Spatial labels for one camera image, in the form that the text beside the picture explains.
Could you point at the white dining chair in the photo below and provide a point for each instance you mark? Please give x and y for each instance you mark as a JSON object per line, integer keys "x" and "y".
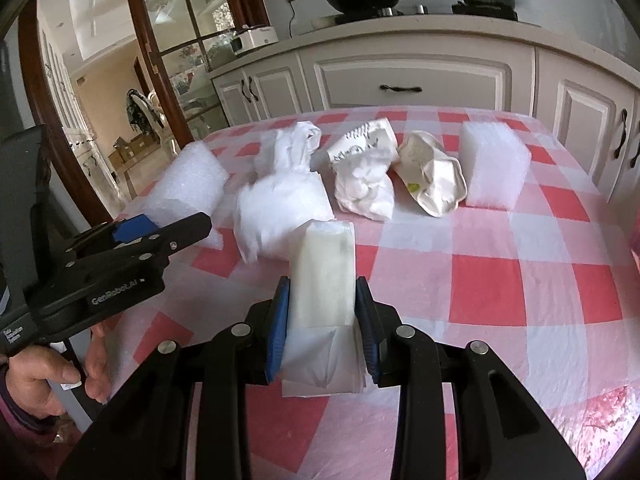
{"x": 145, "y": 110}

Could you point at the white base cabinet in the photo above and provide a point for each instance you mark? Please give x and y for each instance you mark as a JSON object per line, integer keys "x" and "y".
{"x": 580, "y": 110}
{"x": 270, "y": 90}

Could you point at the pink quilted garment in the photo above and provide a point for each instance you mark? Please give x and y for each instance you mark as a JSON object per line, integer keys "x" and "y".
{"x": 615, "y": 425}

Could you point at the black gas stove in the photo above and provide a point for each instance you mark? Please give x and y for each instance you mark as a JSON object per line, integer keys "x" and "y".
{"x": 435, "y": 16}

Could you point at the white cabinet drawer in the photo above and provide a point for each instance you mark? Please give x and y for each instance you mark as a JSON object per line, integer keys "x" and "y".
{"x": 415, "y": 75}

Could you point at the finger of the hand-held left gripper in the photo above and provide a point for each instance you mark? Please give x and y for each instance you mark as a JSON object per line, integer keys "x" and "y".
{"x": 190, "y": 230}
{"x": 132, "y": 229}

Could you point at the person's left forearm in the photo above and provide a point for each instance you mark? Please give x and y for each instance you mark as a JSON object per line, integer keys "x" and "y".
{"x": 20, "y": 435}

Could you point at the cardboard box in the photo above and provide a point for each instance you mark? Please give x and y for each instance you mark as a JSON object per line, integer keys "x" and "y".
{"x": 130, "y": 147}

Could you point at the red white checked tablecloth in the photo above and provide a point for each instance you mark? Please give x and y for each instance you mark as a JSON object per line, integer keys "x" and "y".
{"x": 500, "y": 285}

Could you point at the white packet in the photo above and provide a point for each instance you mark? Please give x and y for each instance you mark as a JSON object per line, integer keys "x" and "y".
{"x": 322, "y": 280}

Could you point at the crushed printed paper cup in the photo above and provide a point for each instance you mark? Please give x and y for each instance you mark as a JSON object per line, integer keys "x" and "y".
{"x": 360, "y": 140}

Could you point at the person's left hand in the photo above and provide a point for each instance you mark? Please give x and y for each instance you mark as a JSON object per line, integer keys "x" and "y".
{"x": 35, "y": 380}

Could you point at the crushed cream paper cup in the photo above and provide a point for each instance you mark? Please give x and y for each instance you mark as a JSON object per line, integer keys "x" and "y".
{"x": 435, "y": 180}

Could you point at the white paper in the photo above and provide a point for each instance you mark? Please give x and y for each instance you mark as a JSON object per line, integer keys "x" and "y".
{"x": 365, "y": 190}

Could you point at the white foam block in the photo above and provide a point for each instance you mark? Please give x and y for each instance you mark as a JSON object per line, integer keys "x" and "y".
{"x": 492, "y": 165}
{"x": 185, "y": 190}

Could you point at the wooden glass door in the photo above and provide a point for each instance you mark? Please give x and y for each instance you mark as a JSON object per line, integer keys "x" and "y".
{"x": 145, "y": 10}

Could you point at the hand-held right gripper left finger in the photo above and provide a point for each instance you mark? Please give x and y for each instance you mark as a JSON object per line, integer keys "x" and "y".
{"x": 277, "y": 330}

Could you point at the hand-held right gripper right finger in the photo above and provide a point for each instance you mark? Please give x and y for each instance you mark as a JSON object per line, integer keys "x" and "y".
{"x": 367, "y": 330}

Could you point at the white plastic bag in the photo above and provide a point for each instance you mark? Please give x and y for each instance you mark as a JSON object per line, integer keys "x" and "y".
{"x": 280, "y": 210}

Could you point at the white toaster appliance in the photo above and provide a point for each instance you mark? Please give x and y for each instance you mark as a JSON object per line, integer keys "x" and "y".
{"x": 255, "y": 40}

